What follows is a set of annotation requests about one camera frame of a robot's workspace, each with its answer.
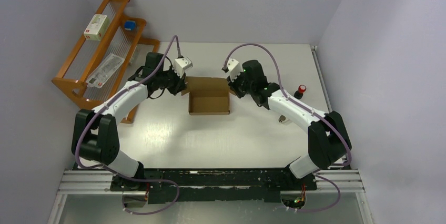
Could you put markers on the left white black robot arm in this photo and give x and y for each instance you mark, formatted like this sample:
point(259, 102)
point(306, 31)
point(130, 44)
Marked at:
point(95, 136)

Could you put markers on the brown cardboard box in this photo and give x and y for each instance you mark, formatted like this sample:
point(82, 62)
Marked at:
point(207, 96)

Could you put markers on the blue round object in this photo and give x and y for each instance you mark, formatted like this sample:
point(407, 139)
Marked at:
point(130, 25)

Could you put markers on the clear plastic bag package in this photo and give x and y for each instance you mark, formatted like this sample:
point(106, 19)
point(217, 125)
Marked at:
point(104, 71)

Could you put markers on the orange wooden rack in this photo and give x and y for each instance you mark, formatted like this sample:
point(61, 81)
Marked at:
point(88, 54)

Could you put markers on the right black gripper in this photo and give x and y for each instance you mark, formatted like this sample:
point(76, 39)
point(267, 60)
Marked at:
point(233, 85)

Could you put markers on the white green carton box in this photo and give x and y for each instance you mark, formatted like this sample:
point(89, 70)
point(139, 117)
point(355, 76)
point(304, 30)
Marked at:
point(97, 27)

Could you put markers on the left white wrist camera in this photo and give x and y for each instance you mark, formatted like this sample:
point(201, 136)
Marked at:
point(181, 65)

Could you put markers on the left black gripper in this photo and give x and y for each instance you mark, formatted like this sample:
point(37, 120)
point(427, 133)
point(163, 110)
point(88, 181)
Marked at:
point(180, 84)

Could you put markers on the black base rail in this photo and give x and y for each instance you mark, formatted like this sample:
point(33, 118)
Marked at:
point(264, 184)

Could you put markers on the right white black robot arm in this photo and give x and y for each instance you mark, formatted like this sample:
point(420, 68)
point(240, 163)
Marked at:
point(328, 139)

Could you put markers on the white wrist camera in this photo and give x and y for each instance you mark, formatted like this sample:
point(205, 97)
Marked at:
point(181, 65)
point(234, 68)

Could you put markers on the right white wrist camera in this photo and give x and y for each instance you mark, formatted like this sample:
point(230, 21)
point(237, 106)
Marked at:
point(234, 68)

